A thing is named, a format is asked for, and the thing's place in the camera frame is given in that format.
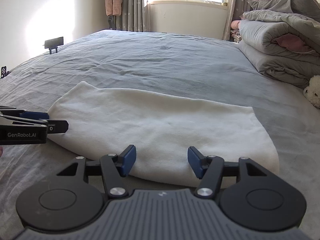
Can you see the white plush toy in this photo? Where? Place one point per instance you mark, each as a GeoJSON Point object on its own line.
{"type": "Point", "coordinates": [313, 92]}

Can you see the grey bed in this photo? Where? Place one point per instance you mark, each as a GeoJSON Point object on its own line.
{"type": "Point", "coordinates": [162, 60]}

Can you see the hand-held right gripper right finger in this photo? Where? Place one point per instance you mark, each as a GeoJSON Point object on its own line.
{"type": "Point", "coordinates": [194, 161]}

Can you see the dark hanging bag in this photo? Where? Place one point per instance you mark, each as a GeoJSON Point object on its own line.
{"type": "Point", "coordinates": [111, 22]}

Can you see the grey star curtain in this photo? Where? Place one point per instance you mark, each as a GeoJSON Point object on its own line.
{"type": "Point", "coordinates": [133, 5]}
{"type": "Point", "coordinates": [240, 0]}

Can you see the white long-sleeve shirt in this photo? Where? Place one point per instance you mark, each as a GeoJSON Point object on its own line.
{"type": "Point", "coordinates": [162, 125]}

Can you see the pink clothes pile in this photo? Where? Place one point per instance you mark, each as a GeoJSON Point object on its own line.
{"type": "Point", "coordinates": [235, 30]}

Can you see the black metal stand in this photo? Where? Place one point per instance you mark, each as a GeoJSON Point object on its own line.
{"type": "Point", "coordinates": [3, 72]}

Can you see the black phone on stand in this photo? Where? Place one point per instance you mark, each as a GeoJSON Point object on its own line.
{"type": "Point", "coordinates": [53, 42]}

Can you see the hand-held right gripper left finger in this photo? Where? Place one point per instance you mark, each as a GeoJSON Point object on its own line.
{"type": "Point", "coordinates": [129, 160]}

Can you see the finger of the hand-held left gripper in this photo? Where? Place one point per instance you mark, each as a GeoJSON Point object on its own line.
{"type": "Point", "coordinates": [58, 126]}
{"type": "Point", "coordinates": [35, 115]}

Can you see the folded grey quilt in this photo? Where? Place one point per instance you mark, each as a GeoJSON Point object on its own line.
{"type": "Point", "coordinates": [270, 42]}

